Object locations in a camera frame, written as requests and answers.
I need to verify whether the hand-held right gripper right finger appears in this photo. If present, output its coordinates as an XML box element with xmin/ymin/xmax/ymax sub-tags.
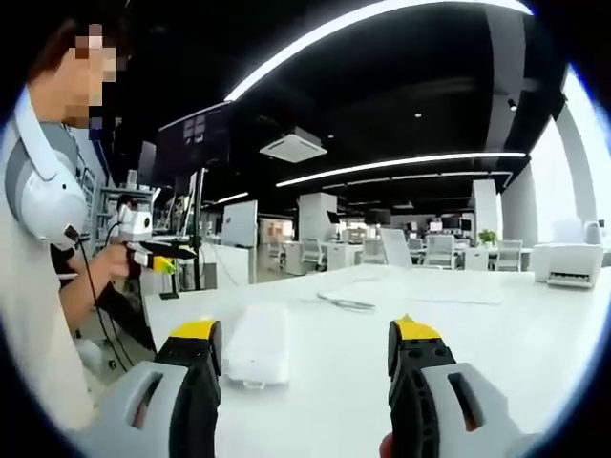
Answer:
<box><xmin>387</xmin><ymin>313</ymin><xmax>535</xmax><ymax>458</ymax></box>

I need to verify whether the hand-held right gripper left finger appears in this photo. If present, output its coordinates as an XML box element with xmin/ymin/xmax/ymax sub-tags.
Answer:
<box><xmin>81</xmin><ymin>318</ymin><xmax>223</xmax><ymax>458</ymax></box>

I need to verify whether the ceiling light strip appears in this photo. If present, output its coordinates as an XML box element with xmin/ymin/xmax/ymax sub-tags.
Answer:
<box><xmin>223</xmin><ymin>0</ymin><xmax>534</xmax><ymax>102</ymax></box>
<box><xmin>275</xmin><ymin>151</ymin><xmax>526</xmax><ymax>188</ymax></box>

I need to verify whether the person's left hand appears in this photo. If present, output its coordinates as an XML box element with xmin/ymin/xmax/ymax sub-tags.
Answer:
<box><xmin>93</xmin><ymin>243</ymin><xmax>131</xmax><ymax>281</ymax></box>

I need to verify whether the black monitor stand pole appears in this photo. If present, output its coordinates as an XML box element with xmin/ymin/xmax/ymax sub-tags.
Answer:
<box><xmin>190</xmin><ymin>166</ymin><xmax>206</xmax><ymax>291</ymax></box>

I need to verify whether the white partition board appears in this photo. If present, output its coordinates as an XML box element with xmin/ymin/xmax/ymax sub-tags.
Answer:
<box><xmin>221</xmin><ymin>199</ymin><xmax>260</xmax><ymax>249</ymax></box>

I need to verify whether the white table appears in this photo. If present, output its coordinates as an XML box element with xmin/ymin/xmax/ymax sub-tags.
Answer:
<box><xmin>142</xmin><ymin>263</ymin><xmax>606</xmax><ymax>458</ymax></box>

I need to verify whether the white grey worn device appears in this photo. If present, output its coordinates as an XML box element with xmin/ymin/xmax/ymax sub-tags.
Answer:
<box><xmin>3</xmin><ymin>90</ymin><xmax>91</xmax><ymax>250</ymax></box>

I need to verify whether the white flat sheet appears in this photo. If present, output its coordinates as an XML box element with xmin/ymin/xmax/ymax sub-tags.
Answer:
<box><xmin>405</xmin><ymin>284</ymin><xmax>503</xmax><ymax>306</ymax></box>

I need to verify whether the large black monitor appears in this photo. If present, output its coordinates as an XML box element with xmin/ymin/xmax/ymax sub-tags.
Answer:
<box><xmin>156</xmin><ymin>100</ymin><xmax>236</xmax><ymax>178</ymax></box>

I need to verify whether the group of white office chairs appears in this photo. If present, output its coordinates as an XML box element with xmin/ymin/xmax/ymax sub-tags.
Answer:
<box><xmin>266</xmin><ymin>233</ymin><xmax>526</xmax><ymax>274</ymax></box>

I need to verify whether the white high-back chair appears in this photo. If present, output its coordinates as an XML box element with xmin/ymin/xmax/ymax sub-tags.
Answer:
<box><xmin>379</xmin><ymin>227</ymin><xmax>414</xmax><ymax>268</ymax></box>

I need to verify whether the white ceiling air conditioner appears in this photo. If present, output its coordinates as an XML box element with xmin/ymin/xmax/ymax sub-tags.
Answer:
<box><xmin>259</xmin><ymin>127</ymin><xmax>329</xmax><ymax>164</ymax></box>

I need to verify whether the white printer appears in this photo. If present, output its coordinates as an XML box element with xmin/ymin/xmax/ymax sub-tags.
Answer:
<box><xmin>531</xmin><ymin>241</ymin><xmax>605</xmax><ymax>290</ymax></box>

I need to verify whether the black device cable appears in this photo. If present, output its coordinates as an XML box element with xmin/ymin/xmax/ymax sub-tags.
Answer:
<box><xmin>64</xmin><ymin>224</ymin><xmax>133</xmax><ymax>373</ymax></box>

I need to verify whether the grey power strip cable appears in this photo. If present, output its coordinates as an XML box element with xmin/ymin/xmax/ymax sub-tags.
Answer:
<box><xmin>317</xmin><ymin>291</ymin><xmax>377</xmax><ymax>314</ymax></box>

